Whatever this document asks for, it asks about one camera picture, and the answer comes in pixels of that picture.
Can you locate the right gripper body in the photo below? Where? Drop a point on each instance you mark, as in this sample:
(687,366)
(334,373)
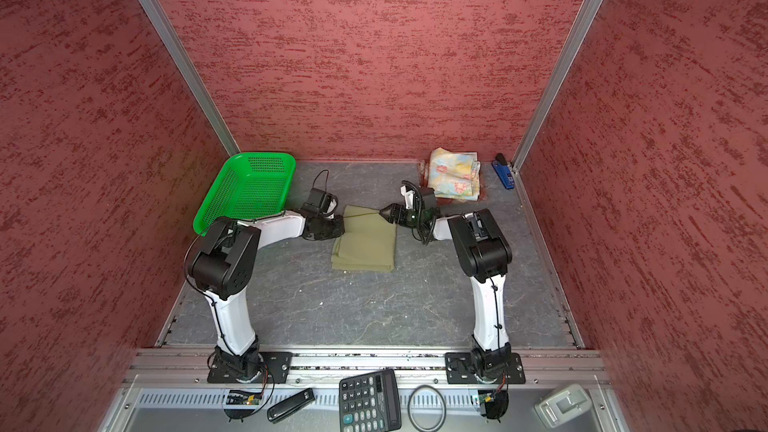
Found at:
(412,218)

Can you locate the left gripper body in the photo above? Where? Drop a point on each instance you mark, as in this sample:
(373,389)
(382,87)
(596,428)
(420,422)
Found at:
(329,228)

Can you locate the olive green skirt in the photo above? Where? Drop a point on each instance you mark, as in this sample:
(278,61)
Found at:
(368,243)

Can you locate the floral pastel skirt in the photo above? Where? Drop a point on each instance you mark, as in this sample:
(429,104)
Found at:
(458,164)

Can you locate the green plastic basket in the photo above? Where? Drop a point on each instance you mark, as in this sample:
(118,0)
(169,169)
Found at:
(249,186)

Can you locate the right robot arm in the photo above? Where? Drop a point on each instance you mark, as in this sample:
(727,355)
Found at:
(484,255)

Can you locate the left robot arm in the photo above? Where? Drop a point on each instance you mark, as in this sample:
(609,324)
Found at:
(221,271)

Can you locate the blue clamp tool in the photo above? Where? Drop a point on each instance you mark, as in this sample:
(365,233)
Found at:
(503,170)

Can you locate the black calculator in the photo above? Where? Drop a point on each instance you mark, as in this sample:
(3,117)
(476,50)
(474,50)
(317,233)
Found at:
(370,402)

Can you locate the black remote stick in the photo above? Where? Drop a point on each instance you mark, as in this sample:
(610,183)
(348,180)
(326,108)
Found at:
(289,406)

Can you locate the left circuit board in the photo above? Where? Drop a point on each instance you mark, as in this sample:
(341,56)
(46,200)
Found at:
(240,404)

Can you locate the grey white box device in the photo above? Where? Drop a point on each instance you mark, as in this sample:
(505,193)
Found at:
(563,405)

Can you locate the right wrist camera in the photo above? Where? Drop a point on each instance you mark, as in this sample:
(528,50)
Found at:
(417,197)

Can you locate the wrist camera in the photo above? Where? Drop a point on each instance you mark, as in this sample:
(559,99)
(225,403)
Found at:
(417,197)
(321,203)

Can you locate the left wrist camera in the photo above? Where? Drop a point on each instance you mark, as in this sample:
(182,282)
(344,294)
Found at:
(321,203)

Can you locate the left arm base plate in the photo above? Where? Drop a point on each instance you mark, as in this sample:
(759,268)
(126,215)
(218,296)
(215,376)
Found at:
(276,366)

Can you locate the aluminium front rail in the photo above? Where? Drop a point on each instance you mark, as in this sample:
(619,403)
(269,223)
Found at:
(187,366)

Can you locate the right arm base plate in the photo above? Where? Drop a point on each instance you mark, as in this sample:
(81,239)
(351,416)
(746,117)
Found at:
(461,369)

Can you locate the left aluminium corner post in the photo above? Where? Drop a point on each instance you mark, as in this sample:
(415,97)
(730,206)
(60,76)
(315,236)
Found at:
(184,64)

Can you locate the aluminium corner post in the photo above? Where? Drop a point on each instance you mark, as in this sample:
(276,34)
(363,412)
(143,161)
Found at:
(184,64)
(580,27)

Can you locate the right aluminium corner post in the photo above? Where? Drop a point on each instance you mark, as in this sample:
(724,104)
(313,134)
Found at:
(580,27)

